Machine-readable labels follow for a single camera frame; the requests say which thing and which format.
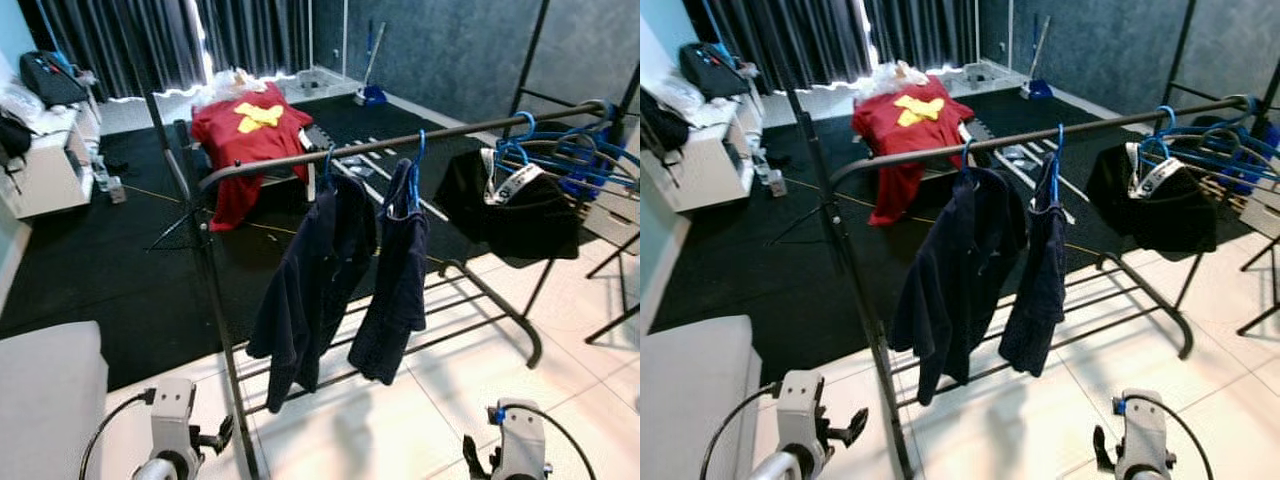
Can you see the black stand pole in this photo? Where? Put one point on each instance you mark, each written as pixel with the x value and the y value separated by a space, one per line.
pixel 808 140
pixel 165 140

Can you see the navy golfer print garment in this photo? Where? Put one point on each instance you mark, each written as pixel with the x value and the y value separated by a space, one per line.
pixel 395 280
pixel 1040 275

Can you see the black metal frame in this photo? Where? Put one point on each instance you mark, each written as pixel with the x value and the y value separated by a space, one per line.
pixel 1182 50
pixel 535 50

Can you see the dark curtains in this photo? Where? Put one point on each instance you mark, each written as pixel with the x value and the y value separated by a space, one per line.
pixel 140 40
pixel 800 35

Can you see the white shelf unit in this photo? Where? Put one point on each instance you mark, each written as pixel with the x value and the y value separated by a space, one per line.
pixel 700 165
pixel 45 170

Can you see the red flag with yellow star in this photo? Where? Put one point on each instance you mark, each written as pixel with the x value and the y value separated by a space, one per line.
pixel 910 145
pixel 250 150

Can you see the black backpack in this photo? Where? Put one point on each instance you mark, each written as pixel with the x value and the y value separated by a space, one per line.
pixel 660 120
pixel 52 80
pixel 10 135
pixel 715 72

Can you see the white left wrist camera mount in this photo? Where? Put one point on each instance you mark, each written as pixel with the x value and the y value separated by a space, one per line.
pixel 172 410
pixel 800 405

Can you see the white plastic bag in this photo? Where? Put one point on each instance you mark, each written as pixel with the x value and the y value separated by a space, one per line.
pixel 900 75
pixel 238 80

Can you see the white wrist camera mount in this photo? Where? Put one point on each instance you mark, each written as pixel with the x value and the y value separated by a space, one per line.
pixel 520 440
pixel 172 410
pixel 800 405
pixel 1145 435

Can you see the black garment with white band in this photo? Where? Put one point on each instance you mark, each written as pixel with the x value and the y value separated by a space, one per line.
pixel 530 220
pixel 1170 215

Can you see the black metal clothes rack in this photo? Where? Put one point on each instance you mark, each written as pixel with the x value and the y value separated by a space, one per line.
pixel 400 143
pixel 1040 140

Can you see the navy polo shirt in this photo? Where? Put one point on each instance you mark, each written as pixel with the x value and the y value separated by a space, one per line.
pixel 310 280
pixel 955 270

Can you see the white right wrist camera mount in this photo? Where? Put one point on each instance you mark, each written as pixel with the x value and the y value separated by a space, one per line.
pixel 520 440
pixel 1145 435

